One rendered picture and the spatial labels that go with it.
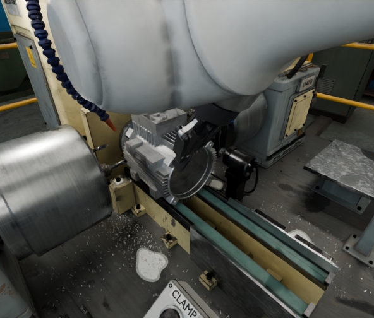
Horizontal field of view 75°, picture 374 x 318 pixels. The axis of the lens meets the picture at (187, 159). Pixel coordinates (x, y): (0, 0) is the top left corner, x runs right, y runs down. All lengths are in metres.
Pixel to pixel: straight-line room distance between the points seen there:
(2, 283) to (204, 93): 0.50
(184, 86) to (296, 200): 0.83
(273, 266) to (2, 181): 0.59
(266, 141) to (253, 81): 0.85
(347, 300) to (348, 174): 0.38
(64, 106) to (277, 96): 0.69
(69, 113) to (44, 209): 0.38
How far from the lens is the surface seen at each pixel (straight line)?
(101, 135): 0.75
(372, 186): 0.94
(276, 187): 0.98
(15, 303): 0.63
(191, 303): 0.36
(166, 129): 0.63
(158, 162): 0.59
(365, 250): 0.86
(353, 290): 0.80
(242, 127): 0.80
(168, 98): 0.16
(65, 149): 0.54
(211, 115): 0.38
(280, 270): 0.67
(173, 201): 0.65
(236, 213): 0.68
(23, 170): 0.52
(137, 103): 0.16
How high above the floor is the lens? 1.41
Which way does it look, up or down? 35 degrees down
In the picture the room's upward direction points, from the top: straight up
